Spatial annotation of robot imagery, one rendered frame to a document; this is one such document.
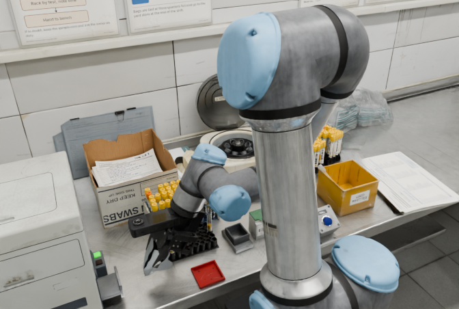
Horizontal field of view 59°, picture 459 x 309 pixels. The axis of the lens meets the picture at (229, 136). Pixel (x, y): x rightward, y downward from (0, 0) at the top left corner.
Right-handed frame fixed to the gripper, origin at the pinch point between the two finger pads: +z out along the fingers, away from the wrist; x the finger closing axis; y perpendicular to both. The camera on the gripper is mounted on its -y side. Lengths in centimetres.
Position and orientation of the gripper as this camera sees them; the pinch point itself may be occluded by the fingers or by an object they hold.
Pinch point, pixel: (145, 270)
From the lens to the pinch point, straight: 106.8
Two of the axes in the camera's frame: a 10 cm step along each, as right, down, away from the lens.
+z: -4.4, 8.7, 2.4
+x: -4.2, -4.3, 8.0
